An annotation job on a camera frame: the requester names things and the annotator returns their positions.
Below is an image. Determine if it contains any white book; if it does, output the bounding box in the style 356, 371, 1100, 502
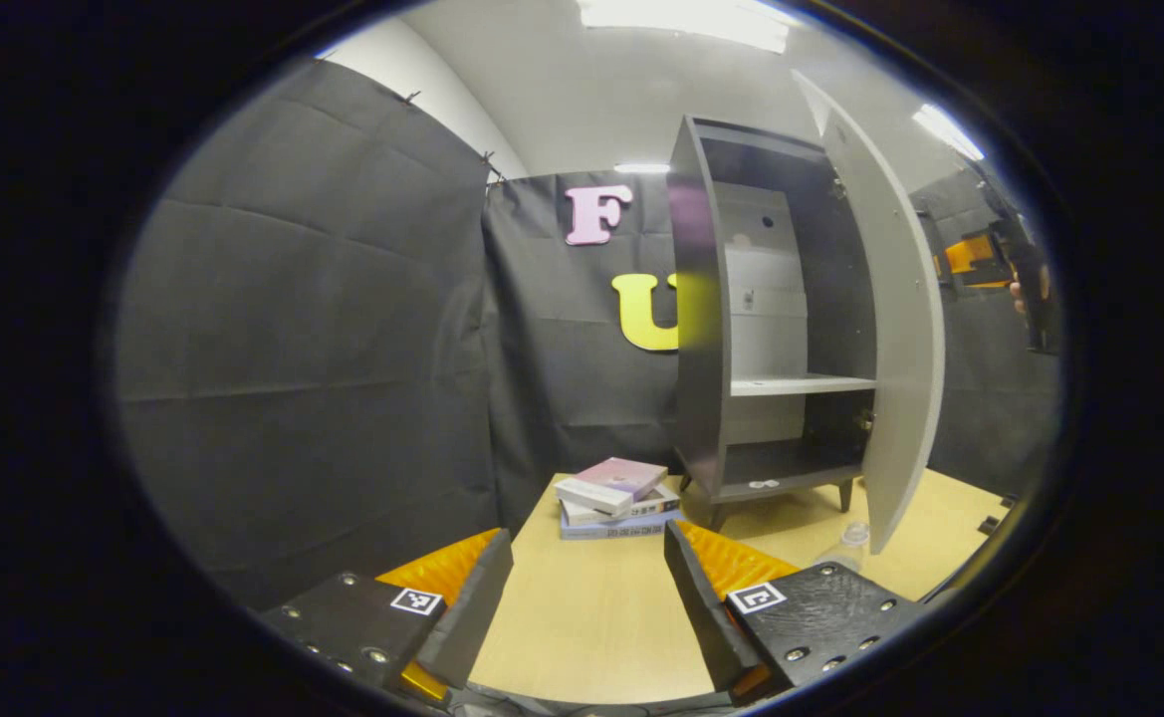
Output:
562, 483, 682, 529

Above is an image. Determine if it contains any blue book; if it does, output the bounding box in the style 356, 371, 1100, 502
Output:
559, 511, 684, 542

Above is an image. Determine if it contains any ceiling light strip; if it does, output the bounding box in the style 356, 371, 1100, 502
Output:
912, 103, 986, 162

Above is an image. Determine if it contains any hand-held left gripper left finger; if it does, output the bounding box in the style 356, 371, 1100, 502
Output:
258, 528, 515, 704

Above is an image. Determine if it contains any dark grey cabinet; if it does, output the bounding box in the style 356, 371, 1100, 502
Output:
666, 113, 881, 532

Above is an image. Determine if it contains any large ceiling light panel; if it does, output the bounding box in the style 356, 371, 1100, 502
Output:
577, 0, 802, 53

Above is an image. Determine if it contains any black backdrop cloth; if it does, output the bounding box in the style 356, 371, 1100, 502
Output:
114, 58, 1065, 608

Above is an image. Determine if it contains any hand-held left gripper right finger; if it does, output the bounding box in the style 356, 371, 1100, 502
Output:
663, 520, 931, 706

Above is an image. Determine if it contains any beige cabinet door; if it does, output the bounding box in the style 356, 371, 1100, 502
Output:
791, 68, 947, 556

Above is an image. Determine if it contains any green label plastic bottle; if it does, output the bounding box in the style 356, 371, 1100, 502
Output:
815, 521, 873, 574

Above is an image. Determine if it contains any pink cover book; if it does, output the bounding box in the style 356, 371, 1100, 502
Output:
554, 457, 669, 519

